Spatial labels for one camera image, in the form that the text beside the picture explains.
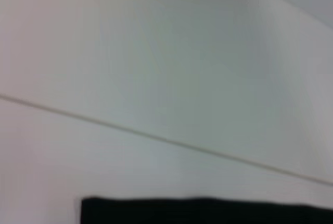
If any black printed t-shirt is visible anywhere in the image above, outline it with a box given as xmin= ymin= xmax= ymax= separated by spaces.
xmin=80 ymin=195 xmax=333 ymax=224

